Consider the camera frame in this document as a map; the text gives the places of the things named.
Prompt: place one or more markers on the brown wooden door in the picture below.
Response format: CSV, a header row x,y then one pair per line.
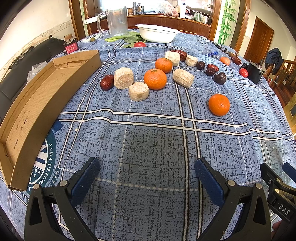
x,y
260,41

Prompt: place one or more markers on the dark jacket on railing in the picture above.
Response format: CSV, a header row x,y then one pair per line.
x,y
273,57

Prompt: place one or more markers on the small orange far mandarin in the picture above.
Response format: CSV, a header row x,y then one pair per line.
x,y
225,60

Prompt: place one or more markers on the clear plastic pitcher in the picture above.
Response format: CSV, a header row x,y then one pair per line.
x,y
116,21

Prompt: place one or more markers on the white yam piece back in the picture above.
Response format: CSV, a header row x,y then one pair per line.
x,y
174,57

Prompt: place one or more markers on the red jujube date back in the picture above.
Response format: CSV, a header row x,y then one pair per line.
x,y
182,54

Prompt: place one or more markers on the white plastic bowl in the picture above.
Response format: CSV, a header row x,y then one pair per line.
x,y
157,34

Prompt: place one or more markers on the large orange mandarin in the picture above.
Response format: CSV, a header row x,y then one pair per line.
x,y
155,79

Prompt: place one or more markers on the brown cardboard tray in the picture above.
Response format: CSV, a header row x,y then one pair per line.
x,y
36,108

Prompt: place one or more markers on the blue marker pen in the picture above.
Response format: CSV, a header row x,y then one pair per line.
x,y
212,54

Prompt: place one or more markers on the red cherry tomato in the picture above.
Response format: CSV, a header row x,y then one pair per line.
x,y
243,72
139,44

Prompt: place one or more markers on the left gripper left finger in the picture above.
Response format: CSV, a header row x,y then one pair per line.
x,y
41,222

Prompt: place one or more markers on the red date far right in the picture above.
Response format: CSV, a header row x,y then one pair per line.
x,y
236,60

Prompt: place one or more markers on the black device on table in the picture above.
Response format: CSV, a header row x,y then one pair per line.
x,y
254,71

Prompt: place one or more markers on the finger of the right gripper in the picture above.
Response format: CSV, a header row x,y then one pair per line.
x,y
290,171
281,197

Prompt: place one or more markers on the dark jar pink label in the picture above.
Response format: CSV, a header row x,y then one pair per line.
x,y
70,44

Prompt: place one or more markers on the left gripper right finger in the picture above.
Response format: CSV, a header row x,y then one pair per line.
x,y
254,220

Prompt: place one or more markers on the clear plastic bag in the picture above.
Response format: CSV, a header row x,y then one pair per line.
x,y
35,70

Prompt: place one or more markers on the red cherry tomato right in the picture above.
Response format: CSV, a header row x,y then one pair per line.
x,y
243,72

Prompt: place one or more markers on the blue plaid tablecloth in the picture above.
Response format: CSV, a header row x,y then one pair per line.
x,y
147,188

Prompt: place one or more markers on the dark date small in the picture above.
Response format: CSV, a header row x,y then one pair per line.
x,y
200,65

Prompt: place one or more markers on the wooden counter cabinet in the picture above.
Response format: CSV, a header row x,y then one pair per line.
x,y
182,25

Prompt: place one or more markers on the dark date beside plum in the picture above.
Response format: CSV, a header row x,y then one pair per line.
x,y
210,71

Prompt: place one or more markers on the round beige yam piece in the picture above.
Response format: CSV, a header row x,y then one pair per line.
x,y
123,78

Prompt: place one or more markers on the black leather sofa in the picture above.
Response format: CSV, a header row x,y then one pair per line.
x,y
16,79

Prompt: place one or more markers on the dark red jujube date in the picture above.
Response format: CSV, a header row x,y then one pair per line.
x,y
213,66

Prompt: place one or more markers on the green leafy vegetable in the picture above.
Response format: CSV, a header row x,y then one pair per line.
x,y
129,39

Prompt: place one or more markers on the dark plum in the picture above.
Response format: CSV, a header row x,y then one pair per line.
x,y
220,78

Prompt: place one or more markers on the beige yam piece front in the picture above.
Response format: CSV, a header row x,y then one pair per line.
x,y
138,91

